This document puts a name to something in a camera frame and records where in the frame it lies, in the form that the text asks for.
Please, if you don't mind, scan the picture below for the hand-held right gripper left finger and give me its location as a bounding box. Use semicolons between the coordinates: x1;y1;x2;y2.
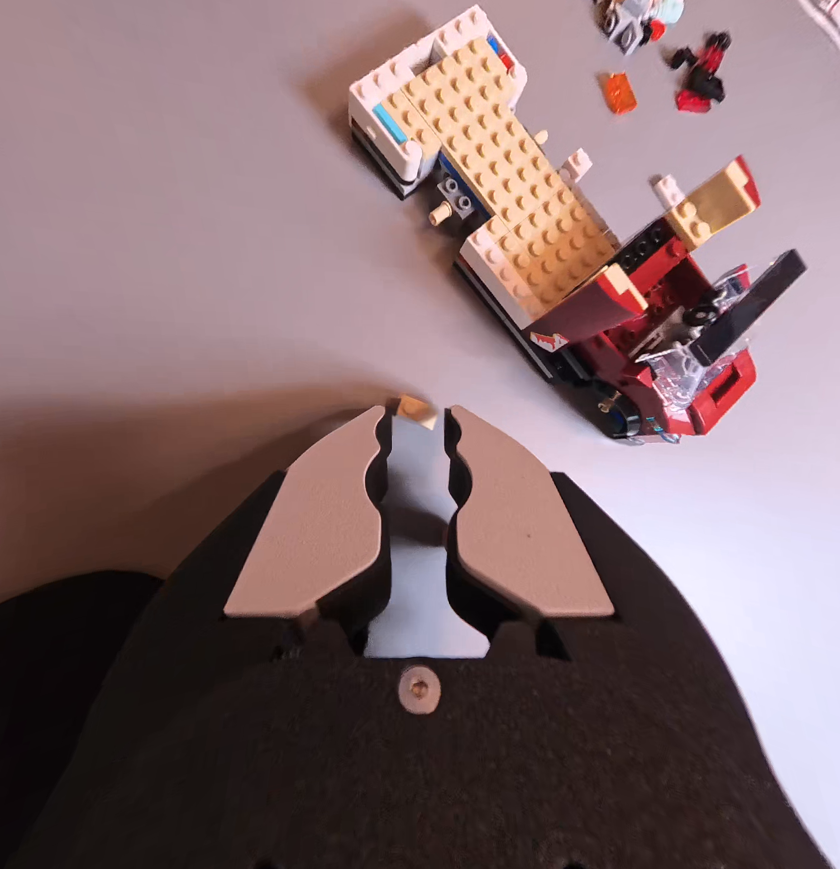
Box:
223;405;392;622

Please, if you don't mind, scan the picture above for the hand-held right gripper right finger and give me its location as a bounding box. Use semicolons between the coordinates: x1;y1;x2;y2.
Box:
444;405;616;620

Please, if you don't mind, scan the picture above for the tan slope brick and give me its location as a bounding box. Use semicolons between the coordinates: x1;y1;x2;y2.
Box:
386;394;440;430

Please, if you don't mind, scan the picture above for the tan and dark red brick model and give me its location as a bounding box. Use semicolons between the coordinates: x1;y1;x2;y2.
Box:
347;3;808;445

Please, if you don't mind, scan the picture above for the grey desk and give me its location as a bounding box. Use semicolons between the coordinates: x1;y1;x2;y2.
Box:
0;0;840;869

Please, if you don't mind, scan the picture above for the black padded cushion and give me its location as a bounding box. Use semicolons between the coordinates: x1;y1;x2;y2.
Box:
0;570;164;869

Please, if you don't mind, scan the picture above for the orange transparent studded brick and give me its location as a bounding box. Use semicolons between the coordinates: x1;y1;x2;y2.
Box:
600;71;638;115

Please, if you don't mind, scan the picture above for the red and black brick piece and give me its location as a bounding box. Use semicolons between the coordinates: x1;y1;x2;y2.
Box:
668;30;733;113

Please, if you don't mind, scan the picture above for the pile of small grey bricks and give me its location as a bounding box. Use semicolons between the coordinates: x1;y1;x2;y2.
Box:
593;0;686;55

